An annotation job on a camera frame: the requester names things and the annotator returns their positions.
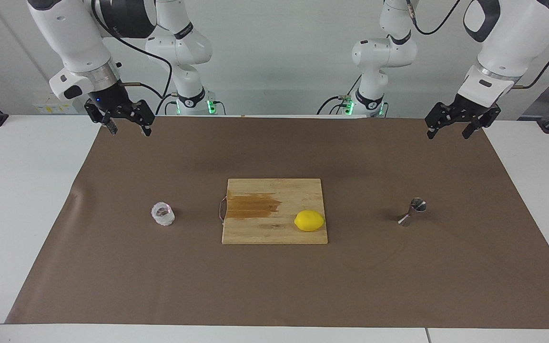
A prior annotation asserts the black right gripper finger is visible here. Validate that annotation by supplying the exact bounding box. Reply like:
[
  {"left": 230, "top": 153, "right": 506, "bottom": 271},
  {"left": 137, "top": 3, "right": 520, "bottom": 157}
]
[
  {"left": 121, "top": 99, "right": 156, "bottom": 138},
  {"left": 84, "top": 99, "right": 119, "bottom": 136}
]

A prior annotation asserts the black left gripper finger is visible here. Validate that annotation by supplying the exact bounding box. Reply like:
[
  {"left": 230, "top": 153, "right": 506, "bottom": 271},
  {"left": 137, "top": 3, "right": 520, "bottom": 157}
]
[
  {"left": 462, "top": 107, "right": 502, "bottom": 140},
  {"left": 424, "top": 101, "right": 452, "bottom": 140}
]

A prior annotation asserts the steel double jigger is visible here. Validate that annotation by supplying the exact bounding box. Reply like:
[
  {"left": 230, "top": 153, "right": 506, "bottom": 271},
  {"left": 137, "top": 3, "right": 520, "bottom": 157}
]
[{"left": 397, "top": 197, "right": 427, "bottom": 227}]

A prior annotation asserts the clear faceted glass cup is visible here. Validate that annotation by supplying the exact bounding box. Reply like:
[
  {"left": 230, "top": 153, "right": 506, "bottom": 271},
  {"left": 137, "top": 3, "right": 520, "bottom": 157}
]
[{"left": 151, "top": 202, "right": 176, "bottom": 227}]

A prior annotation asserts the yellow lemon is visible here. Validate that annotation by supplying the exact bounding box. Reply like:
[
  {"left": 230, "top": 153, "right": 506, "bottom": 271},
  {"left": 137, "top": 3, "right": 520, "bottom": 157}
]
[{"left": 294, "top": 210, "right": 325, "bottom": 232}]

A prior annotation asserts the brown paper table mat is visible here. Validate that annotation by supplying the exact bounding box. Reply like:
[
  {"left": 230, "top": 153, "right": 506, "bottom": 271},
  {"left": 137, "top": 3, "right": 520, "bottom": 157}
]
[{"left": 5, "top": 116, "right": 549, "bottom": 329}]

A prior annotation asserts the wooden cutting board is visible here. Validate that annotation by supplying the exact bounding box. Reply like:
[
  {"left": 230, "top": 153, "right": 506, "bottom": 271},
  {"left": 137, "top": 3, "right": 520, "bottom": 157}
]
[{"left": 218, "top": 178, "right": 328, "bottom": 245}]

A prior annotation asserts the white wall socket strip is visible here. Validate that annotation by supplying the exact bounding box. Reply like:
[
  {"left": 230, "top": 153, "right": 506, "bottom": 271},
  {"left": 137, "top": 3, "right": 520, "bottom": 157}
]
[{"left": 33, "top": 98, "right": 77, "bottom": 115}]

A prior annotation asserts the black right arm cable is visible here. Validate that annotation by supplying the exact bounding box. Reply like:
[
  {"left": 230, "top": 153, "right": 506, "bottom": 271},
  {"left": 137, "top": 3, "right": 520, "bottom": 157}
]
[{"left": 91, "top": 0, "right": 180, "bottom": 115}]

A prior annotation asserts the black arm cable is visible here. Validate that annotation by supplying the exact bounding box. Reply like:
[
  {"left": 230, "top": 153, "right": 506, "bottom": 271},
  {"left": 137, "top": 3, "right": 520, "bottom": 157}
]
[
  {"left": 406, "top": 0, "right": 549, "bottom": 91},
  {"left": 91, "top": 0, "right": 180, "bottom": 115}
]

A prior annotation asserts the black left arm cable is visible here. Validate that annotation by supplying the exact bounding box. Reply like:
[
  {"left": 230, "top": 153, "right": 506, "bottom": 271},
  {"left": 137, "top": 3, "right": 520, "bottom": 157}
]
[{"left": 406, "top": 0, "right": 549, "bottom": 91}]

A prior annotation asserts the black left base cable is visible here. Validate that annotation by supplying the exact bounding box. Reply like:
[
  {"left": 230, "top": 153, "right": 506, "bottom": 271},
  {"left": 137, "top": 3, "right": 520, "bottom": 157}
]
[{"left": 316, "top": 74, "right": 366, "bottom": 116}]

